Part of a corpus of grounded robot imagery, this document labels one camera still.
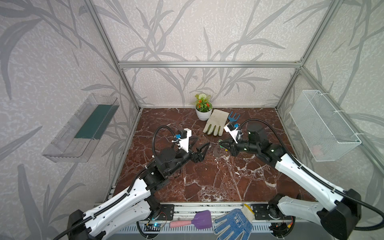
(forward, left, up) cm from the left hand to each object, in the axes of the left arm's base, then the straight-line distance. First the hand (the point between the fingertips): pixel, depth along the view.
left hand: (206, 138), depth 65 cm
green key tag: (+1, -8, -9) cm, 12 cm away
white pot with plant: (+36, +1, -18) cm, 40 cm away
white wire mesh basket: (0, -52, +3) cm, 52 cm away
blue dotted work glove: (-29, -15, -31) cm, 45 cm away
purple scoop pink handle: (-28, +1, -31) cm, 41 cm away
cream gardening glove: (+36, -10, -32) cm, 49 cm away
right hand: (+4, -8, -7) cm, 11 cm away
